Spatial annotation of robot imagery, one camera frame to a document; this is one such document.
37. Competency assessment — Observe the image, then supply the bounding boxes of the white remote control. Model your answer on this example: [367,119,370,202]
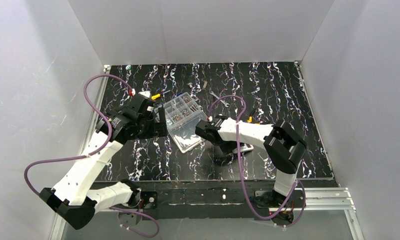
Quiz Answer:
[232,142,254,154]

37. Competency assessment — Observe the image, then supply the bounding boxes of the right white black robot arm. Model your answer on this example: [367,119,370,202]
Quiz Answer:
[195,115,307,206]

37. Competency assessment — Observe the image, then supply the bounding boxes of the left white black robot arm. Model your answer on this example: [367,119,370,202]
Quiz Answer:
[39,91,168,230]

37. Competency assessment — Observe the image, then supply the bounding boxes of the clear plastic screw box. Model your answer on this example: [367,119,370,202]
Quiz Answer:
[158,92,207,154]

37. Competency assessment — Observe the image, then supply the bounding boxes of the silver open-end wrench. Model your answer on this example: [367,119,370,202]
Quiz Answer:
[209,90,229,108]

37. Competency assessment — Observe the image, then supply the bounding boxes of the yellow handled screwdriver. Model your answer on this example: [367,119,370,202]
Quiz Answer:
[151,90,170,100]

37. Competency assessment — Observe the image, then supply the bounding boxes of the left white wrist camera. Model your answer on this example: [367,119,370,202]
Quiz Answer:
[129,88,152,99]

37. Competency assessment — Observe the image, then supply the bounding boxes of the orange handled pliers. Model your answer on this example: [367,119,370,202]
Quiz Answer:
[247,108,264,124]

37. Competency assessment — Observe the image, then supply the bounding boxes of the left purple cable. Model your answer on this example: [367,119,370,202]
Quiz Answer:
[24,74,161,239]

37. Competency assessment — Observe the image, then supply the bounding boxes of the black front mounting rail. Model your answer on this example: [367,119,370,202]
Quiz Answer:
[108,179,306,221]

